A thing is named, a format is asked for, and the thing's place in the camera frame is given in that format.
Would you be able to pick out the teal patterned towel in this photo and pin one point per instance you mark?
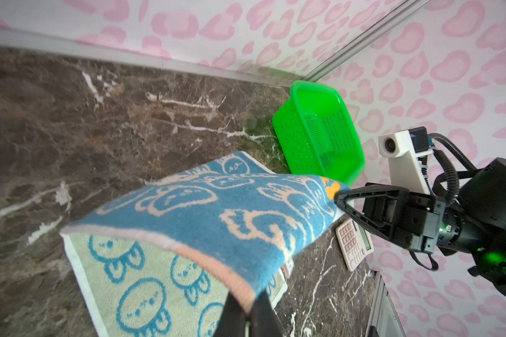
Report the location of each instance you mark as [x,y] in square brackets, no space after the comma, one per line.
[163,259]

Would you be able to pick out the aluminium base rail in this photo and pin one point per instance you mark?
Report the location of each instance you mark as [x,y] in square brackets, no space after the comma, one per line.
[383,320]

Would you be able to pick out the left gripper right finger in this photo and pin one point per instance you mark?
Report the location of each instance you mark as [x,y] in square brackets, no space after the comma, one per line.
[263,320]

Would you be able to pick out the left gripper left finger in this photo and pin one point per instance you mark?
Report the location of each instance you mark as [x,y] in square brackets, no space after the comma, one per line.
[232,321]

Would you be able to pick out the green plastic basket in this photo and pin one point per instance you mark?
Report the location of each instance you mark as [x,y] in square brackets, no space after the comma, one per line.
[317,134]

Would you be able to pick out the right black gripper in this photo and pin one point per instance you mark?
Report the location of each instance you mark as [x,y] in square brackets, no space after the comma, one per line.
[410,220]

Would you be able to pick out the pink white calculator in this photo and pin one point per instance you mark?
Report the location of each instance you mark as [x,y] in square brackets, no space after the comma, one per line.
[355,243]

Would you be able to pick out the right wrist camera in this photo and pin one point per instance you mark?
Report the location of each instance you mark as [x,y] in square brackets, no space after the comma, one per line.
[403,149]

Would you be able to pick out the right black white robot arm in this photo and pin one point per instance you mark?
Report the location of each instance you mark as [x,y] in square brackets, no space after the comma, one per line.
[466,212]

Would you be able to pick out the right corner aluminium post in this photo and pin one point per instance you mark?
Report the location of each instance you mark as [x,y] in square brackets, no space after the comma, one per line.
[399,14]

